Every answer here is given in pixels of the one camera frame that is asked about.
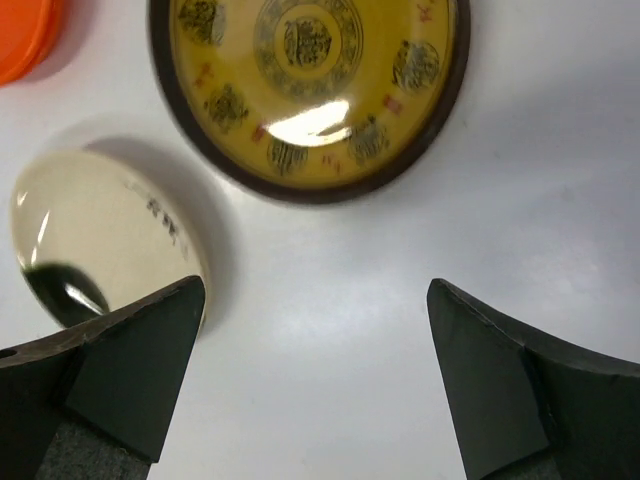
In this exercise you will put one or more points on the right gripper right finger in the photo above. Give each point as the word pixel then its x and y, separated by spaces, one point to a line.
pixel 526 404

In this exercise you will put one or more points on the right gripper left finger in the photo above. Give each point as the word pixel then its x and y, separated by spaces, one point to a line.
pixel 95 401

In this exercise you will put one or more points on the cream plate with dark spot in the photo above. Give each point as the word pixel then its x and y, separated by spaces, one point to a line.
pixel 92 234

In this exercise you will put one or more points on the yellow patterned plate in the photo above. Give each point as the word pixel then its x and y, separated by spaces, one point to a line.
pixel 310 102

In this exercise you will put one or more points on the orange plastic plate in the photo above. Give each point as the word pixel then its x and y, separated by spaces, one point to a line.
pixel 29 32

